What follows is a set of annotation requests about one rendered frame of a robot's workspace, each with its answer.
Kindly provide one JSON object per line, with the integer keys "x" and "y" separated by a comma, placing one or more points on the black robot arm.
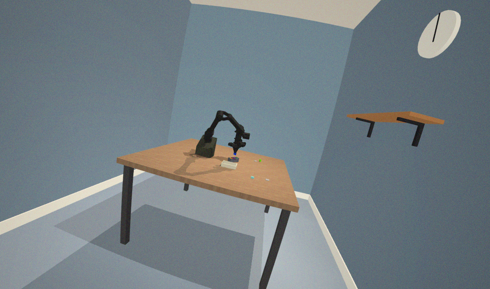
{"x": 240, "y": 132}

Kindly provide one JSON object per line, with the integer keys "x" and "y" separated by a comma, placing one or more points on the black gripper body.
{"x": 234, "y": 144}

